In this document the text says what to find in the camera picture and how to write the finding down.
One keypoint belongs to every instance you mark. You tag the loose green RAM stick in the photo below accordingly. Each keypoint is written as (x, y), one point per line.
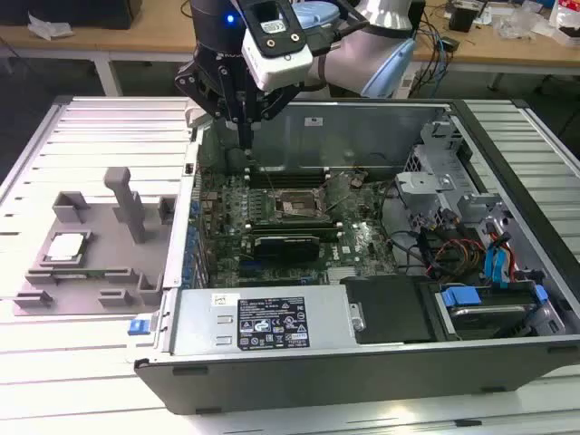
(95, 273)

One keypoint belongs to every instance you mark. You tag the silver power supply unit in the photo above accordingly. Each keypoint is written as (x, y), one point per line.
(199, 317)

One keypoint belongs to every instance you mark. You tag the white crumpled plastic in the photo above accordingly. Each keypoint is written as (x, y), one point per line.
(47, 27)

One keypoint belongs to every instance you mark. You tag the green motherboard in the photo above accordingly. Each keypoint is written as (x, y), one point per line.
(362, 235)

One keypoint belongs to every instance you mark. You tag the grey parts rack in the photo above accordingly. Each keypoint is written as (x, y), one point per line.
(104, 254)

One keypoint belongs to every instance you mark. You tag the black plastic shroud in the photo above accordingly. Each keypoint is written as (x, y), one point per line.
(389, 308)

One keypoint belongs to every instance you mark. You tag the black RAM slot bank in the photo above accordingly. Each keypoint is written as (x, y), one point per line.
(290, 177)

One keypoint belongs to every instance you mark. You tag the installed green RAM stick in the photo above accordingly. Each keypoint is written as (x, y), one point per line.
(294, 225)

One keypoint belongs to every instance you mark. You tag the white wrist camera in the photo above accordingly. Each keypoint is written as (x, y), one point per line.
(283, 68)

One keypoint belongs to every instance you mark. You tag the clear plastic wrappers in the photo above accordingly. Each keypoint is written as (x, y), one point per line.
(521, 25)

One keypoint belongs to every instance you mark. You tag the black open PC case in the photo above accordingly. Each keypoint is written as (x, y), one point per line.
(317, 380)

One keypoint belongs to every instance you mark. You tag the hard disk in blue carrier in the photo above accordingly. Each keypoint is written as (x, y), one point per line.
(489, 312)

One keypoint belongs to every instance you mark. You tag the silver metal drive cage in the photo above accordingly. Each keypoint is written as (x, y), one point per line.
(421, 186)

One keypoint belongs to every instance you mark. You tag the blue plastic latch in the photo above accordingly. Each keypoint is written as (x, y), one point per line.
(138, 327)

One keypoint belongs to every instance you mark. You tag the grey plastic case latch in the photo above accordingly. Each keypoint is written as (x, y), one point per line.
(197, 111)

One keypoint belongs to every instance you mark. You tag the wooden desk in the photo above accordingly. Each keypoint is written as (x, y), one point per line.
(136, 41)

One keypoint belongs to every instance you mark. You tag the black graphics card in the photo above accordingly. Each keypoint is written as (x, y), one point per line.
(283, 247)

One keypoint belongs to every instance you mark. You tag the silver chipset heatsink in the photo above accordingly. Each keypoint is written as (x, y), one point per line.
(342, 274)

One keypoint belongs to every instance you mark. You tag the CPU socket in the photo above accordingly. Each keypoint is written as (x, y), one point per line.
(296, 209)

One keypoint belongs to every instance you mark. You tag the black equipment box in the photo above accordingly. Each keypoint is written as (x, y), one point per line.
(68, 11)

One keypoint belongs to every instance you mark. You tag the black power adapter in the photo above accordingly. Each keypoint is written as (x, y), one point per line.
(450, 44)

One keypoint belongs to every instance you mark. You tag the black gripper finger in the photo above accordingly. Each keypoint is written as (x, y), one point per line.
(199, 86)
(278, 102)

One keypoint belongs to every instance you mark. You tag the small black box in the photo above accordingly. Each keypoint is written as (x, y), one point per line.
(462, 20)

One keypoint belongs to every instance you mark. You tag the white red printed bag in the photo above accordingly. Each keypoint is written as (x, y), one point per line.
(564, 18)

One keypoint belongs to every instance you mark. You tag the silver CPU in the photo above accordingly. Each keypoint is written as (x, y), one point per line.
(65, 248)

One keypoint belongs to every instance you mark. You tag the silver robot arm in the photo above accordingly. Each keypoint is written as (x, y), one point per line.
(349, 59)

